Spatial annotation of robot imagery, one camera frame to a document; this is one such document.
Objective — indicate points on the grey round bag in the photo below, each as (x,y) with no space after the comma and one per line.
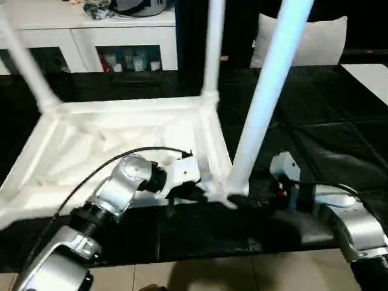
(142,7)

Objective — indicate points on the dark clutter pile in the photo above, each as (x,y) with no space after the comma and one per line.
(97,10)

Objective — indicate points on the white plastic table top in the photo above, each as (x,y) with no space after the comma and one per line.
(91,136)

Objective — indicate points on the thin black metal rail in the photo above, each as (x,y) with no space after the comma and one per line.
(363,51)

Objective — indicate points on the white flat board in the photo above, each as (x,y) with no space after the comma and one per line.
(366,82)

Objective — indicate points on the white cabinet with glass doors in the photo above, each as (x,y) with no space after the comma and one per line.
(75,33)

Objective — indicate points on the white plastic table leg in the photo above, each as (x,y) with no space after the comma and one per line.
(266,91)
(27,60)
(213,45)

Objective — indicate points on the grey cushion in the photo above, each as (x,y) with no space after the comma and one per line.
(321,42)

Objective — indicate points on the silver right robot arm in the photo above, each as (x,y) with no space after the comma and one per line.
(354,221)

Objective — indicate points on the small tan block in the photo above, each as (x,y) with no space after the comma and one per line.
(224,57)

